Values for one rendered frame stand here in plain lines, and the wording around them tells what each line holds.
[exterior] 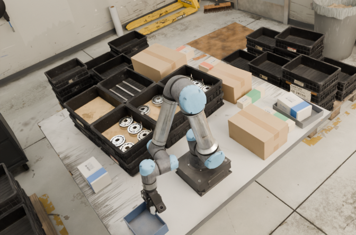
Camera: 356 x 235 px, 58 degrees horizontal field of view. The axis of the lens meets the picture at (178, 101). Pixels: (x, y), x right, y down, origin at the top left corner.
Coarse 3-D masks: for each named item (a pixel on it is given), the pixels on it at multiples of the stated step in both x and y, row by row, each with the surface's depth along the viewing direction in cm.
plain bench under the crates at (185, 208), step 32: (192, 64) 295; (64, 128) 252; (224, 128) 223; (64, 160) 224; (256, 160) 197; (128, 192) 194; (160, 192) 190; (192, 192) 186; (224, 192) 183; (192, 224) 170
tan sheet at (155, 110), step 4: (152, 104) 236; (152, 108) 233; (156, 108) 232; (160, 108) 231; (176, 108) 228; (152, 112) 229; (156, 112) 228; (176, 112) 225; (152, 116) 225; (156, 116) 225
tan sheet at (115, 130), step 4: (116, 124) 225; (112, 128) 222; (116, 128) 222; (144, 128) 217; (104, 132) 220; (108, 132) 220; (112, 132) 219; (116, 132) 218; (120, 132) 218; (124, 132) 217; (104, 136) 217; (108, 136) 217; (112, 136) 216; (124, 136) 214; (128, 136) 213; (128, 140) 210; (132, 140) 210; (136, 140) 209
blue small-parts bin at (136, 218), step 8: (136, 208) 175; (144, 208) 180; (128, 216) 174; (136, 216) 178; (144, 216) 177; (152, 216) 176; (128, 224) 168; (136, 224) 174; (144, 224) 173; (152, 224) 173; (160, 224) 172; (136, 232) 171; (144, 232) 170; (152, 232) 169; (160, 232) 164
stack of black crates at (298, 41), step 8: (280, 32) 334; (288, 32) 342; (296, 32) 339; (304, 32) 332; (312, 32) 325; (280, 40) 324; (288, 40) 339; (296, 40) 336; (304, 40) 334; (312, 40) 330; (320, 40) 312; (280, 48) 329; (288, 48) 322; (296, 48) 316; (304, 48) 310; (312, 48) 308; (320, 48) 320; (288, 56) 328; (296, 56) 318; (312, 56) 314; (320, 56) 327
